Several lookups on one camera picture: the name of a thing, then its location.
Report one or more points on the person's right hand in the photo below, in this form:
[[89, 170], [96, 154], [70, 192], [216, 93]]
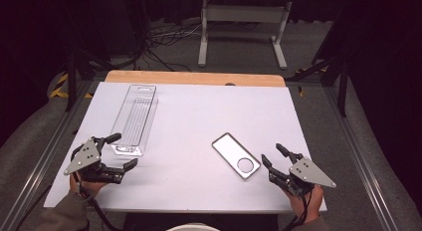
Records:
[[313, 204]]

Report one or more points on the clear plastic packaging box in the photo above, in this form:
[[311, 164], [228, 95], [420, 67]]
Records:
[[136, 118]]

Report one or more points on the white metal stand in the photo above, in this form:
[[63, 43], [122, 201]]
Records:
[[245, 13]]

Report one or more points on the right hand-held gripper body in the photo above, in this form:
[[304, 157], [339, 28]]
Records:
[[308, 173]]

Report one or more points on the clear phone case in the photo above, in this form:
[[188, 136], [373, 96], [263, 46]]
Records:
[[229, 149]]

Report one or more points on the person's left hand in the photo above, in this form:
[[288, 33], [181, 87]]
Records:
[[84, 187]]

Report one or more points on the black metal stand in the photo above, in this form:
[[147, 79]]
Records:
[[342, 91], [70, 81]]

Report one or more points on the white rounded object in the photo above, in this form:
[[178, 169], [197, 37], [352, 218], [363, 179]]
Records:
[[192, 227]]

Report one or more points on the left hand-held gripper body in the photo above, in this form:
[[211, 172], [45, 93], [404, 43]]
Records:
[[83, 158]]

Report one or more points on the aluminium rail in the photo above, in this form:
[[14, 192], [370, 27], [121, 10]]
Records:
[[43, 161], [361, 158]]

